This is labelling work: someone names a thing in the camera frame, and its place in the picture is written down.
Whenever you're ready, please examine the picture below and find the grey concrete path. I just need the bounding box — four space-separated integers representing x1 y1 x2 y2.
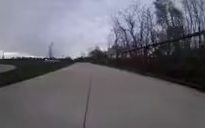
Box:
0 61 205 128

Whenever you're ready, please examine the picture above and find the bare tree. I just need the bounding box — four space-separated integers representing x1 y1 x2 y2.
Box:
47 41 55 60

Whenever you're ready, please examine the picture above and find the row of bare trees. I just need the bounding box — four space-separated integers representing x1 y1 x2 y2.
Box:
88 0 205 64

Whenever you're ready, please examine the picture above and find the dark grass area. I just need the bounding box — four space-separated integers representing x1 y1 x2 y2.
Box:
0 58 76 91

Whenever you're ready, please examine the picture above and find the dark grass verge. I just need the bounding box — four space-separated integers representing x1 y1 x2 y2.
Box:
89 59 205 95

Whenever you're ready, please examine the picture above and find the pale side path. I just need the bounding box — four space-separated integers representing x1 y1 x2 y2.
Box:
0 63 18 77

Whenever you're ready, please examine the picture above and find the dark chain-link fence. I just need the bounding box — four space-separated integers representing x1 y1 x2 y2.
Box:
89 29 205 94

